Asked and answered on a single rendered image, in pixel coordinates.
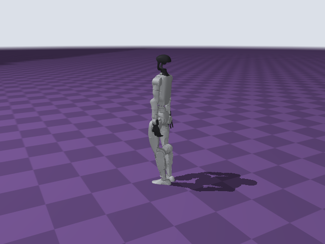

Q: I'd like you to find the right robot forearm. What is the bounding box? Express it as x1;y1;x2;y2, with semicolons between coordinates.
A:
165;97;171;115

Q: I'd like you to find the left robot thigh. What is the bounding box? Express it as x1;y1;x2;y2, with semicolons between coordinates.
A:
148;118;166;157

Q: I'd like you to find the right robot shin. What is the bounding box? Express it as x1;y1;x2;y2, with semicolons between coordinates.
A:
165;144;173;177

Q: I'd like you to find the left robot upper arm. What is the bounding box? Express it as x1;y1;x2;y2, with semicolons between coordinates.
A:
152;77;162;104

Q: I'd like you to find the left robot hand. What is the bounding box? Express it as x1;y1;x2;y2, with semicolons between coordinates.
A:
152;119;163;137

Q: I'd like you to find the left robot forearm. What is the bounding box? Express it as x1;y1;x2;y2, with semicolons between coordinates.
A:
150;99;159;124

